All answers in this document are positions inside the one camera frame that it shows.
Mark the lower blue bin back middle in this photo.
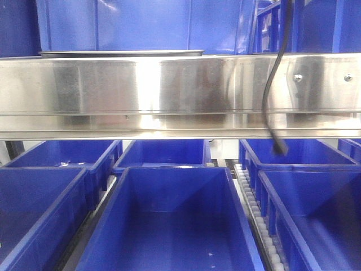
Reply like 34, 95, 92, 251
112, 139, 212, 174

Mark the silver metal tray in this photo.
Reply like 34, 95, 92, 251
40, 50, 204, 58

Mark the black hanging cable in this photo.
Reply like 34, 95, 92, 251
261, 0, 289, 155

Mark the large blue bin centre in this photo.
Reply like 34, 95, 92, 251
252, 1, 360, 53

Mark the lower blue bin back right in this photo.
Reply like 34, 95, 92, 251
239, 139, 360, 200

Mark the steel front rack rail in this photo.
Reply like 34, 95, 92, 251
1, 53, 360, 140

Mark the lower blue bin back left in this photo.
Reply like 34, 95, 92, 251
5, 140, 122, 210

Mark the large blue bin left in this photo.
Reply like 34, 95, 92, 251
36, 1, 257, 55

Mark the large blue bin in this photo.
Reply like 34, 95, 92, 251
36, 1, 257, 55
252, 1, 360, 53

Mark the middle white roller track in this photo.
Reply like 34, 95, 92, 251
234, 164, 288, 270

